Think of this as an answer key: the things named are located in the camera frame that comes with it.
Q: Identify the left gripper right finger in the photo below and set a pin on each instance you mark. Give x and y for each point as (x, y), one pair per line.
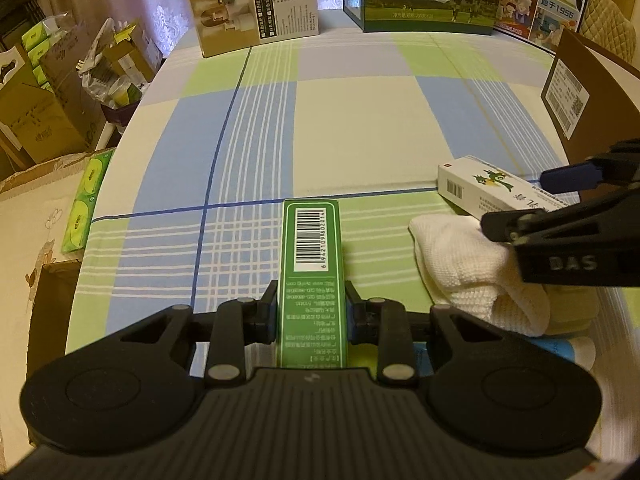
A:
(384, 323)

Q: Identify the quilted beige chair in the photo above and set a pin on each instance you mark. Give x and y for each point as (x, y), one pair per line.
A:
(605, 24)

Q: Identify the green rectangular carton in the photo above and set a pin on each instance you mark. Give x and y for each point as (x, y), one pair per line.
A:
(312, 319)

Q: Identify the beige product box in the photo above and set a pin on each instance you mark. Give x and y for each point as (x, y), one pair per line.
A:
(225, 26)

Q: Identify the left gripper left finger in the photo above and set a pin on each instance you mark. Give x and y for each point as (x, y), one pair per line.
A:
(239, 323)

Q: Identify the white ointment box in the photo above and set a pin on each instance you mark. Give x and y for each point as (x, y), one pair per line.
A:
(477, 188)

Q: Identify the brown storage box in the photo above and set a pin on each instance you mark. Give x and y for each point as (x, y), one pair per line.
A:
(592, 97)

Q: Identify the cardboard box on floor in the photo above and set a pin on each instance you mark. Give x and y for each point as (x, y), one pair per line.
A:
(54, 121)

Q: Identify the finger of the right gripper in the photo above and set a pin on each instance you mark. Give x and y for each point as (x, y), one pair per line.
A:
(514, 226)
(618, 166)

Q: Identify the blue hand cream tube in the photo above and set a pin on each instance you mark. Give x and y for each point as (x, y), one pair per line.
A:
(580, 350)

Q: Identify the white knitted sock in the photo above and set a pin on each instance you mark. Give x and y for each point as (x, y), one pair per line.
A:
(462, 268)

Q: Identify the green tissue pack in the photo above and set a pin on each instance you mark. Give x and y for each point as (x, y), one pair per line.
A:
(84, 203)

